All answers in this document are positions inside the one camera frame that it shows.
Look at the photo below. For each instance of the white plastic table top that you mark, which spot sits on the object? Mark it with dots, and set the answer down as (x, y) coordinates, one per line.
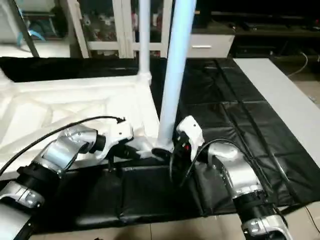
(65, 105)

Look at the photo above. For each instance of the white plastic table leg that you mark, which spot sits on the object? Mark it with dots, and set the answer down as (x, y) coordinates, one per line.
(144, 35)
(175, 70)

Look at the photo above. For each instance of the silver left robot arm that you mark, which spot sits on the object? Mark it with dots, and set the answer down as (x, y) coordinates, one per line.
(50, 165)

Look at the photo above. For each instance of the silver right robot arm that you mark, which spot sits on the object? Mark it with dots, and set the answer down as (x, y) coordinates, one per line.
(237, 175)

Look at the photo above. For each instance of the black plastic mat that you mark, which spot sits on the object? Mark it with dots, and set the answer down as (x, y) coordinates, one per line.
(235, 110)

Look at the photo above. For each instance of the white drawer unit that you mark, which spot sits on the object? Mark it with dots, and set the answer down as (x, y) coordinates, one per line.
(207, 46)

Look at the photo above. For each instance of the white glass-door cabinet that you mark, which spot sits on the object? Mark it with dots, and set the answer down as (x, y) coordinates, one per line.
(107, 46)

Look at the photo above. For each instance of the light blue plastic object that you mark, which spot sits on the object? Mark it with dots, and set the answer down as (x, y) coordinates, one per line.
(32, 34)

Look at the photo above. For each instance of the black low cabinet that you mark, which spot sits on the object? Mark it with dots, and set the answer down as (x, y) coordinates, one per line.
(265, 20)

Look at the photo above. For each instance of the grey metal pole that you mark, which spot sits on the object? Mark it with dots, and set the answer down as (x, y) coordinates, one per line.
(25, 27)

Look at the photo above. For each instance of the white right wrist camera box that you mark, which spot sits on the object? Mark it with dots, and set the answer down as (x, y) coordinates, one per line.
(190, 132)

